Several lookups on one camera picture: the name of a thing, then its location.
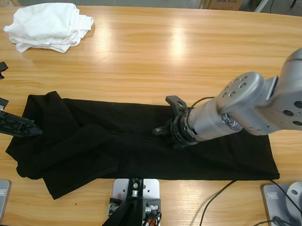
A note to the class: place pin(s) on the black polo shirt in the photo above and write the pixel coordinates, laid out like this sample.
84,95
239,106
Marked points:
139,147

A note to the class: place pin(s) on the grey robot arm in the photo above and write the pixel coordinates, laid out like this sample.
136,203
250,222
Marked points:
266,103

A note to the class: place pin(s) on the white folded shirt pile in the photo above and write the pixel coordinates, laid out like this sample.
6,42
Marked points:
49,26

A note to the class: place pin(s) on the white printed cardboard box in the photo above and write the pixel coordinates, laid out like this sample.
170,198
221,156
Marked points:
221,2

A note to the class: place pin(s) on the grey metal stand leg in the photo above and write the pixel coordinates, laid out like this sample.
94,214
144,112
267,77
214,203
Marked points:
262,4

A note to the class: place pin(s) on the white mount block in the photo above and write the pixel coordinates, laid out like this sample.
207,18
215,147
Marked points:
151,188

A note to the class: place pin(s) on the black metal corner bracket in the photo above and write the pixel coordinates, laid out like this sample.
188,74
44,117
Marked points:
114,206
153,208

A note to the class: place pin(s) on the dark camera post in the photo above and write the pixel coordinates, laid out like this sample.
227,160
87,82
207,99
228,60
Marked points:
126,217

